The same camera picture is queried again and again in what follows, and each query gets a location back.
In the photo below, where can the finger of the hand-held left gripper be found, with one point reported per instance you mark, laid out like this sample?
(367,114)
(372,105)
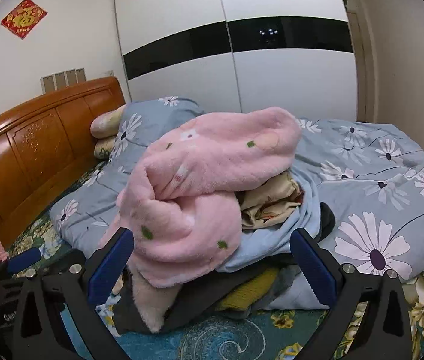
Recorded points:
(24,260)

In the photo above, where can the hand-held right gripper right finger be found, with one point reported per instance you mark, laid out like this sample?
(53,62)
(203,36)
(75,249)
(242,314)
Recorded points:
(314,270)

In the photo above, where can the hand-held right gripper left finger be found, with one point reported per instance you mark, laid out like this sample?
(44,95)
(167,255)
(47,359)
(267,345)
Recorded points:
(110,268)

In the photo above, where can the pink fleece garment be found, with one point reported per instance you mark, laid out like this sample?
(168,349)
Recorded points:
(197,165)

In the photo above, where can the black garment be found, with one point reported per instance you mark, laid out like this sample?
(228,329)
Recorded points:
(327,221)

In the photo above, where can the light blue garment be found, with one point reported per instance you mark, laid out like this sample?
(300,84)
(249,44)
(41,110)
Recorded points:
(268,247)

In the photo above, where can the yellow knitted garment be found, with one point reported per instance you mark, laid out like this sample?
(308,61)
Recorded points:
(249,288)

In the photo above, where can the beige printed garment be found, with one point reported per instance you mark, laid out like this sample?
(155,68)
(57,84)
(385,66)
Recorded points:
(268,202)

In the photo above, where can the dark grey garment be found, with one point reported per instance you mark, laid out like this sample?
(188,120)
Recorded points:
(197,302)

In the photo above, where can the blue-grey daisy print duvet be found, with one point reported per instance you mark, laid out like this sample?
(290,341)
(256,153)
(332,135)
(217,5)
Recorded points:
(366,180)

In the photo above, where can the teal floral bed sheet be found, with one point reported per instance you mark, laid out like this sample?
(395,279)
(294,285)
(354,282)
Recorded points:
(234,339)

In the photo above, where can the wooden headboard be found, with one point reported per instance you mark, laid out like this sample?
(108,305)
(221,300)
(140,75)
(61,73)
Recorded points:
(28,150)

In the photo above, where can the cream floral pillow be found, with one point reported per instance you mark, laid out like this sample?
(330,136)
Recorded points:
(104,148)
(105,122)

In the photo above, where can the pale room door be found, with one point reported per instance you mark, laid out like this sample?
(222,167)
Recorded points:
(362,67)

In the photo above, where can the white wardrobe with black stripe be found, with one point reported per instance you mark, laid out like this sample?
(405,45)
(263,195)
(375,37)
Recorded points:
(182,7)

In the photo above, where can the row of wall switch plates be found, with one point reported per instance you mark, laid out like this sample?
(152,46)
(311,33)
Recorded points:
(63,79)

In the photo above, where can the red paper wall decoration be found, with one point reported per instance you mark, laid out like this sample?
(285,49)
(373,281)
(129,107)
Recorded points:
(24,17)

